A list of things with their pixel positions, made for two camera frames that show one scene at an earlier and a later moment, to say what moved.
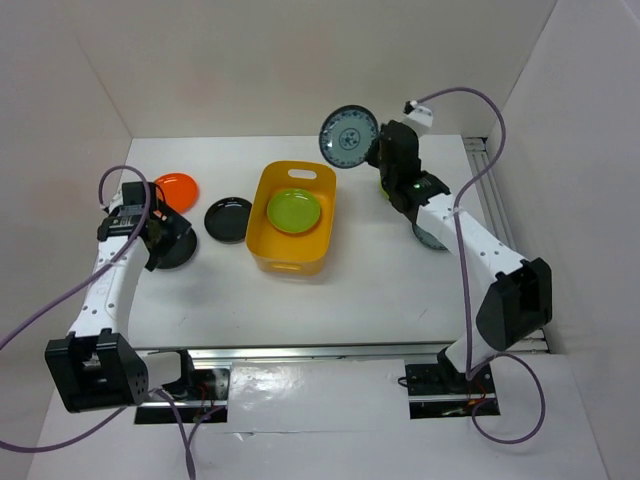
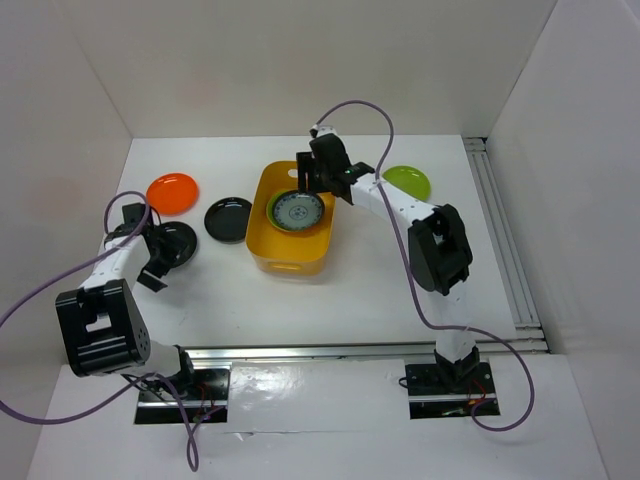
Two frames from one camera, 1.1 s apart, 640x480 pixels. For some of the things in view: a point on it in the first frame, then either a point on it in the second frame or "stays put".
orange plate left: (180, 190) stays put
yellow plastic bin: (279, 253) stays put
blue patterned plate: (346, 136) → (298, 211)
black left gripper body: (168, 229) → (156, 265)
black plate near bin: (226, 219) stays put
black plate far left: (180, 252) stays put
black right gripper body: (373, 159) → (321, 177)
